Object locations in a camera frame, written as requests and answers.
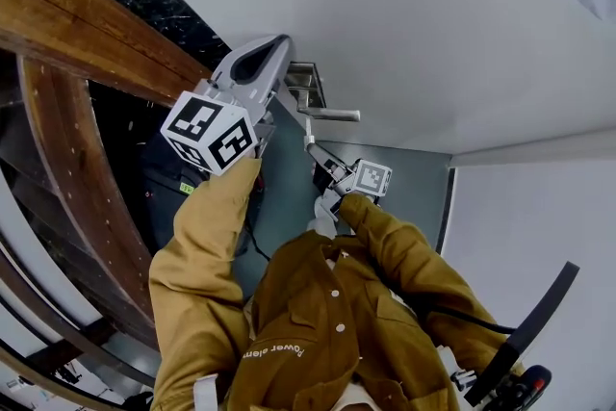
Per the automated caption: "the person's left leg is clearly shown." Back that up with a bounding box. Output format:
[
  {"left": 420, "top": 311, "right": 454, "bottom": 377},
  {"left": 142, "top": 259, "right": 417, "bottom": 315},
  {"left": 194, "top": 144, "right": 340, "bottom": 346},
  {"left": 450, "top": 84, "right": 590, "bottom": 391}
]
[{"left": 305, "top": 216, "right": 338, "bottom": 240}]

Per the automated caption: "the white equipment rack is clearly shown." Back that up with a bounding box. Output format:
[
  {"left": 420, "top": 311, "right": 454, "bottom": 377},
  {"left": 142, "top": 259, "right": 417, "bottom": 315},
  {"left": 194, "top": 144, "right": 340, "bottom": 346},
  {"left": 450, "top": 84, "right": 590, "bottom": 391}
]
[{"left": 0, "top": 360, "right": 97, "bottom": 411}]

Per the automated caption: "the person's left forearm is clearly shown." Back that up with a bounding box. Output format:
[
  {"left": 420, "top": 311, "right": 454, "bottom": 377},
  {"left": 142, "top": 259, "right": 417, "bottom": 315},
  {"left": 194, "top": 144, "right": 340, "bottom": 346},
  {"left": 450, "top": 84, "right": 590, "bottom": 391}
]
[{"left": 148, "top": 157, "right": 264, "bottom": 304}]

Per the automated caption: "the white door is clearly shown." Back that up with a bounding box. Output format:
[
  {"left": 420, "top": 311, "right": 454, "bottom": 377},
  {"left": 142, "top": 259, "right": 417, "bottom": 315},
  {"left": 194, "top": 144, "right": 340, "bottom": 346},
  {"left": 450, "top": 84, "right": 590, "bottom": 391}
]
[{"left": 98, "top": 0, "right": 616, "bottom": 158}]

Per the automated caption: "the brown wooden stair beam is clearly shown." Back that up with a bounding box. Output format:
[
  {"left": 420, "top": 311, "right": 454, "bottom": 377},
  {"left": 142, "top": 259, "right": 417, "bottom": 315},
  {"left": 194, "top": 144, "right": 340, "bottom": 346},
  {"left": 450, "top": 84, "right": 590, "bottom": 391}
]
[{"left": 0, "top": 0, "right": 213, "bottom": 110}]

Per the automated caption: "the black flat screen panel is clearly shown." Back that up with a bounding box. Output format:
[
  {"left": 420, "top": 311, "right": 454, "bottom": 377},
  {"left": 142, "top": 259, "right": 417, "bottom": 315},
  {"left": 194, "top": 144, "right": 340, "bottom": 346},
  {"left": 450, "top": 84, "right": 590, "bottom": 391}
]
[{"left": 464, "top": 260, "right": 581, "bottom": 408}]

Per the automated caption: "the black red handheld controller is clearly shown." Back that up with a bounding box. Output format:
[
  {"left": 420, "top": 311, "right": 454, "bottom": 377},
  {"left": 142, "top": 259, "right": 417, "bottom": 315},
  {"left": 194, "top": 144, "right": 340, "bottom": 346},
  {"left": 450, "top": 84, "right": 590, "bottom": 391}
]
[{"left": 485, "top": 364, "right": 553, "bottom": 411}]

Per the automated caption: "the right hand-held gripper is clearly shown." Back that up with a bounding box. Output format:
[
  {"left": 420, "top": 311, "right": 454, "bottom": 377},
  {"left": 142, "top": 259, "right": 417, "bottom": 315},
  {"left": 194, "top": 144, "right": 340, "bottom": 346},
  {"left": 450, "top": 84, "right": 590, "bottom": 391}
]
[{"left": 305, "top": 137, "right": 394, "bottom": 207}]

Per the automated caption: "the curved wooden stair stringer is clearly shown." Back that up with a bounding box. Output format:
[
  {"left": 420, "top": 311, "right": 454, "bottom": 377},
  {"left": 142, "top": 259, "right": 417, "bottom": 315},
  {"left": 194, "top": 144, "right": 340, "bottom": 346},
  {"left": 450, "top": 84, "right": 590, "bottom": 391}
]
[{"left": 16, "top": 55, "right": 160, "bottom": 352}]

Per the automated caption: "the person's right forearm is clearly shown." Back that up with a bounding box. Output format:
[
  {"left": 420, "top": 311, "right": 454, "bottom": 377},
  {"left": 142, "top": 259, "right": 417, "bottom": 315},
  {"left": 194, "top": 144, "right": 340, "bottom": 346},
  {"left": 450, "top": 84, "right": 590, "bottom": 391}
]
[{"left": 336, "top": 193, "right": 501, "bottom": 352}]

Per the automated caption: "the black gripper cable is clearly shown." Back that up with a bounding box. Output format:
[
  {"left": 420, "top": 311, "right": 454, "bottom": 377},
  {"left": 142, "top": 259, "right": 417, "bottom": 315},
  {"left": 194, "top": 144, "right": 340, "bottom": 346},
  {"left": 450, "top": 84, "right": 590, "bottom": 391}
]
[
  {"left": 240, "top": 216, "right": 273, "bottom": 262},
  {"left": 418, "top": 302, "right": 519, "bottom": 336}
]

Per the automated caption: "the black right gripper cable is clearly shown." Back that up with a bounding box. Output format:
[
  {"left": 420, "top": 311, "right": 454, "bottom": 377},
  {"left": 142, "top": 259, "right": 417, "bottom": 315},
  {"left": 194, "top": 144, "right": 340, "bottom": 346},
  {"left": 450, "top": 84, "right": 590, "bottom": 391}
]
[{"left": 418, "top": 302, "right": 519, "bottom": 336}]

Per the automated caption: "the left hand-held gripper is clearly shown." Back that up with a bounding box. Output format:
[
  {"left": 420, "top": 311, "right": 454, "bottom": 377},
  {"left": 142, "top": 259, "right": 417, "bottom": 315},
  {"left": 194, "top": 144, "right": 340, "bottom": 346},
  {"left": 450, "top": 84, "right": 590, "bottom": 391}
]
[{"left": 161, "top": 34, "right": 294, "bottom": 177}]

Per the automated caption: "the white webbing strap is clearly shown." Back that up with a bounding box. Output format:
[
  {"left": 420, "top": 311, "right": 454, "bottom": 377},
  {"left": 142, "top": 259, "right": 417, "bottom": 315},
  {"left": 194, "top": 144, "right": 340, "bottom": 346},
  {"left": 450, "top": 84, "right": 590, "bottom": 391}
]
[{"left": 193, "top": 373, "right": 220, "bottom": 411}]

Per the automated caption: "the white strap buckle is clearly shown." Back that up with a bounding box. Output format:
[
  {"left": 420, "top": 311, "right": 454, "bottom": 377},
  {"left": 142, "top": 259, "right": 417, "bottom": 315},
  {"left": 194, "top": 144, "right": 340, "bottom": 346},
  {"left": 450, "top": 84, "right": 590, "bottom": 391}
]
[{"left": 437, "top": 346, "right": 477, "bottom": 394}]

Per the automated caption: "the curved wooden handrail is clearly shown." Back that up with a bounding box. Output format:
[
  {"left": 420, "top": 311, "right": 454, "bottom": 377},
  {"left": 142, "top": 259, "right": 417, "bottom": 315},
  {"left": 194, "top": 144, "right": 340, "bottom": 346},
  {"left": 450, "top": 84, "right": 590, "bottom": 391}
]
[{"left": 0, "top": 235, "right": 160, "bottom": 411}]

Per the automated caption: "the person's mustard jacket torso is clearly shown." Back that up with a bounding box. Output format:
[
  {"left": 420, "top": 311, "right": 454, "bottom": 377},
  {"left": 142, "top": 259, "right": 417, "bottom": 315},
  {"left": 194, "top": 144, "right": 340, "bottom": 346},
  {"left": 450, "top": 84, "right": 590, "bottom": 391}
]
[{"left": 148, "top": 230, "right": 526, "bottom": 411}]

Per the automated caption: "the silver door lever handle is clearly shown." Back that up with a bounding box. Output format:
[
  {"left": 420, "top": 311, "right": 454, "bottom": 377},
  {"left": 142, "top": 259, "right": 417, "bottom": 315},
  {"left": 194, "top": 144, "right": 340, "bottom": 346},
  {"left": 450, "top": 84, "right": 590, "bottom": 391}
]
[{"left": 283, "top": 61, "right": 362, "bottom": 124}]

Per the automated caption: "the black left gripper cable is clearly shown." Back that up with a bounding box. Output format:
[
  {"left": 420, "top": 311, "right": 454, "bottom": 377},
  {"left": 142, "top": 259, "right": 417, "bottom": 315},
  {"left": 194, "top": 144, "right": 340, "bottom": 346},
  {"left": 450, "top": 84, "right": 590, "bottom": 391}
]
[{"left": 240, "top": 216, "right": 273, "bottom": 262}]

